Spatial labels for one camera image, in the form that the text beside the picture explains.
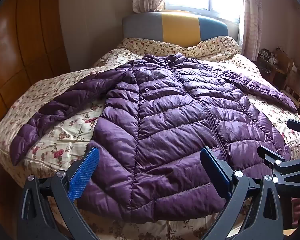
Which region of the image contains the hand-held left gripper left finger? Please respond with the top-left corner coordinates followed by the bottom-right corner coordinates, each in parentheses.
top-left (17, 146), bottom-right (100, 240)

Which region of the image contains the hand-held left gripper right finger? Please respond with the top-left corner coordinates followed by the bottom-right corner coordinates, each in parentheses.
top-left (200, 147), bottom-right (284, 240)

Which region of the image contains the purple puffer jacket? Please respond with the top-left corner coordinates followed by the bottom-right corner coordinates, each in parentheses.
top-left (10, 52), bottom-right (298, 223)

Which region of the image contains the large floral print quilt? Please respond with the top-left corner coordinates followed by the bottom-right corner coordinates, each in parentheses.
top-left (0, 51), bottom-right (300, 240)

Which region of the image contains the wooden chair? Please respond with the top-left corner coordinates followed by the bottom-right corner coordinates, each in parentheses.
top-left (272, 51), bottom-right (300, 107)

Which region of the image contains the cluttered wooden side table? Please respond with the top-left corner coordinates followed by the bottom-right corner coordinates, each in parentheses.
top-left (255, 48), bottom-right (285, 87)

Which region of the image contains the small floral print duvet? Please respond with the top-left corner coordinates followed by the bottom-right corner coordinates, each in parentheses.
top-left (115, 35), bottom-right (240, 62)

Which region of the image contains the brown wooden wardrobe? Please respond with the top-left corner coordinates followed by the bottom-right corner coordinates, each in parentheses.
top-left (0, 0), bottom-right (71, 205)

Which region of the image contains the grey yellow blue headboard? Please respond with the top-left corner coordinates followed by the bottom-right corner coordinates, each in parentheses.
top-left (122, 10), bottom-right (228, 48)

